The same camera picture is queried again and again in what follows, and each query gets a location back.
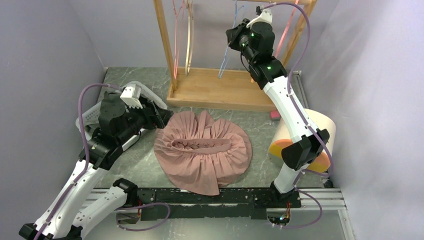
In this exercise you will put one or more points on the wooden clothes rack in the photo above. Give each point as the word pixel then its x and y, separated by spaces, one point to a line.
pixel 202 87

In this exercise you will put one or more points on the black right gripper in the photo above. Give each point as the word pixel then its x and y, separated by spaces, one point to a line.
pixel 233 34

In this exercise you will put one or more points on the pink pleated skirt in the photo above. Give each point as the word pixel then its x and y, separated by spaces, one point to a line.
pixel 200 154

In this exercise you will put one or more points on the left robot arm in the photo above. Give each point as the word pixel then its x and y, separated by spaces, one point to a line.
pixel 109 128

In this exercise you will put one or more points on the beige wooden hanger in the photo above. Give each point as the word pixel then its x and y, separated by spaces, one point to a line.
pixel 190 37

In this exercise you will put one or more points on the thick pink plastic hanger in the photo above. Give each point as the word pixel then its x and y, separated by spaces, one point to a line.
pixel 284 33

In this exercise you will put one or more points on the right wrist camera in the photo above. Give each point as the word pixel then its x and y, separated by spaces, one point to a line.
pixel 263 15

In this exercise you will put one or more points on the thin pink wire hanger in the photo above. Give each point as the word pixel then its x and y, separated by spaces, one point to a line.
pixel 179 11

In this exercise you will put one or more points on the black base frame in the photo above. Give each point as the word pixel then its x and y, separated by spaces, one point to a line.
pixel 160 210

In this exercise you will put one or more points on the small pink block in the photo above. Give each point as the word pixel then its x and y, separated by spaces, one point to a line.
pixel 275 116

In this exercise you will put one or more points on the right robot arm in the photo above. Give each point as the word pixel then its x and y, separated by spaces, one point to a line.
pixel 254 40

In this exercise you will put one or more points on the blue wire hanger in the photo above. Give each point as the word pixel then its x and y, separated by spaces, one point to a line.
pixel 225 59

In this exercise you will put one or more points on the white plastic laundry basket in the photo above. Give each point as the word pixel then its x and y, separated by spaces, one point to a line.
pixel 91 116

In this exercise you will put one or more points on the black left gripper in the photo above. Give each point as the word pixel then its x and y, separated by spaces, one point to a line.
pixel 155 116

